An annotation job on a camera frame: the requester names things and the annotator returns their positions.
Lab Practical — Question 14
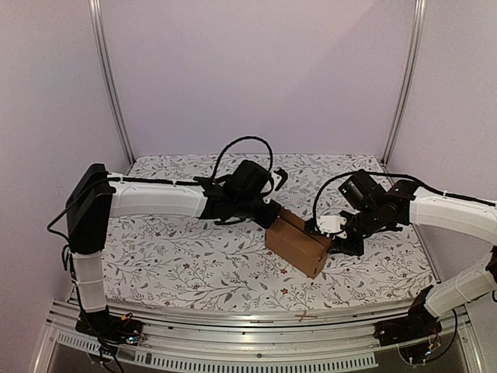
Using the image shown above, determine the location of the left aluminium frame post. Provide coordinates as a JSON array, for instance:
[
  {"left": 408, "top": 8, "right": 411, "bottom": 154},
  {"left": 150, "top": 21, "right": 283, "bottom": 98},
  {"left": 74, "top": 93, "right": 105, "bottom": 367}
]
[{"left": 89, "top": 0, "right": 136, "bottom": 166}]

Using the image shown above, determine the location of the aluminium frame post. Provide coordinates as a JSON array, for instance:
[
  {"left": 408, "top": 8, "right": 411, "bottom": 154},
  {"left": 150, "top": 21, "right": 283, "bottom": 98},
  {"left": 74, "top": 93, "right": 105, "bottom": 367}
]
[
  {"left": 89, "top": 0, "right": 136, "bottom": 166},
  {"left": 381, "top": 0, "right": 427, "bottom": 168}
]

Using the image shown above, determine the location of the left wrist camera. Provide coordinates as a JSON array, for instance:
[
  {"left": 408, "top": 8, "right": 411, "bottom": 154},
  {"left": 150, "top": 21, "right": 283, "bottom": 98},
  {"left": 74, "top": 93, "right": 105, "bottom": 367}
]
[{"left": 261, "top": 168, "right": 288, "bottom": 204}]

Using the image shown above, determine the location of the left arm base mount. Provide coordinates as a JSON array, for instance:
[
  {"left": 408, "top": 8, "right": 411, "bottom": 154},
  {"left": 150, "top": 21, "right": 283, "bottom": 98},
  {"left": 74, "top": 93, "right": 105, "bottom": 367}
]
[{"left": 75, "top": 309, "right": 144, "bottom": 345}]

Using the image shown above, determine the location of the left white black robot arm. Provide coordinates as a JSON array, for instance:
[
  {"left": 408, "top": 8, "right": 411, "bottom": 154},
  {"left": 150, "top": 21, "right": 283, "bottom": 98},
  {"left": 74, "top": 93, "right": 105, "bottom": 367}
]
[{"left": 66, "top": 160, "right": 287, "bottom": 337}]

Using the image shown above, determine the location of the right aluminium frame post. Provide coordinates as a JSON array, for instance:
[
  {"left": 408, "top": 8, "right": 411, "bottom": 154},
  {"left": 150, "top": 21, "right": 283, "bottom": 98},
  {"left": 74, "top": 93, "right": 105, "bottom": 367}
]
[{"left": 381, "top": 0, "right": 427, "bottom": 168}]

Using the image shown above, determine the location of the floral patterned table mat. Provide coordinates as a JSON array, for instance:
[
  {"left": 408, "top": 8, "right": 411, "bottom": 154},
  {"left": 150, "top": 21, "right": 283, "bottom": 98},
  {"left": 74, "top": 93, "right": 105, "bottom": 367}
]
[{"left": 75, "top": 153, "right": 436, "bottom": 312}]

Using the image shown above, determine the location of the brown cardboard box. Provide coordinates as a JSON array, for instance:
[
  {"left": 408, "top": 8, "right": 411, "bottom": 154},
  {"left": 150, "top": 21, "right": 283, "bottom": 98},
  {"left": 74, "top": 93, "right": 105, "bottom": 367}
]
[{"left": 265, "top": 209, "right": 332, "bottom": 279}]

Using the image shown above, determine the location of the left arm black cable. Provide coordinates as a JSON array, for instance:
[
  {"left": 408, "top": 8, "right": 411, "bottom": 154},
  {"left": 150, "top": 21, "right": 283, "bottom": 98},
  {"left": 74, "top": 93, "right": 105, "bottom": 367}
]
[{"left": 213, "top": 135, "right": 273, "bottom": 183}]

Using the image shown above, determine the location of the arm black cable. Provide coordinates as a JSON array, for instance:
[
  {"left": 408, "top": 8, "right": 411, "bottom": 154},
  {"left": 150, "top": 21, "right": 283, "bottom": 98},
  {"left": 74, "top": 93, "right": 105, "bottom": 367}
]
[
  {"left": 213, "top": 135, "right": 273, "bottom": 183},
  {"left": 312, "top": 173, "right": 497, "bottom": 234}
]

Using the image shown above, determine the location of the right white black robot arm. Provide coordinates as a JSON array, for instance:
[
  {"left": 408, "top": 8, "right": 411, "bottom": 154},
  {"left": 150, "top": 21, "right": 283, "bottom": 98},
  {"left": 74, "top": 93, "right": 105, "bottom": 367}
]
[{"left": 316, "top": 169, "right": 496, "bottom": 339}]

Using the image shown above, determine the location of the small wooden stick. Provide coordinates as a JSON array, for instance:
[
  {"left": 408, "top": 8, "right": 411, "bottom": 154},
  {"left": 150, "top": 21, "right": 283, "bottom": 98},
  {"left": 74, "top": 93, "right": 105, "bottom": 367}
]
[{"left": 295, "top": 310, "right": 318, "bottom": 322}]

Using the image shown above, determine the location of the aluminium front rail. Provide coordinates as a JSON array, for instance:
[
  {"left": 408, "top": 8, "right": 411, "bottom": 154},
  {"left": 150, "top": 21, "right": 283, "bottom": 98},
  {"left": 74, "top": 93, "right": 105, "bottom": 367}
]
[{"left": 33, "top": 298, "right": 486, "bottom": 373}]

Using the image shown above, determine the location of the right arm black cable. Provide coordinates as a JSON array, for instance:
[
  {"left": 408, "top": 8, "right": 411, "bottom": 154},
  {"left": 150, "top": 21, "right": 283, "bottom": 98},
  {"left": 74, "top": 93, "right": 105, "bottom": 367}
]
[{"left": 312, "top": 173, "right": 497, "bottom": 234}]

